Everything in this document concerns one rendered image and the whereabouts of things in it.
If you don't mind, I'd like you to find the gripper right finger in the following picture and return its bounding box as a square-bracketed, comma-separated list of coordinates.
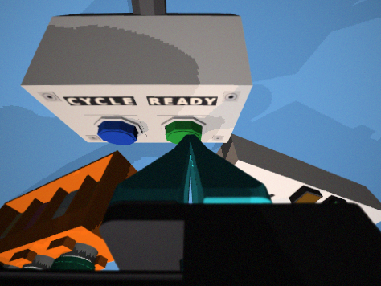
[190, 134, 273, 203]

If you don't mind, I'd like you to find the white cap tray with round nests and two lamps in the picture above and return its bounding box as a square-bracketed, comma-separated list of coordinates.
[216, 134, 381, 224]

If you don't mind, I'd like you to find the green screw cap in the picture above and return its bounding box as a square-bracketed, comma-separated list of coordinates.
[50, 256, 96, 270]

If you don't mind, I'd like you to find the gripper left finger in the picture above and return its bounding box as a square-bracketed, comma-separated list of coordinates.
[109, 134, 191, 205]

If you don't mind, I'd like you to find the blue bench mat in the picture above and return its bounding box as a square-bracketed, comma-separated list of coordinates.
[0, 0, 381, 208]

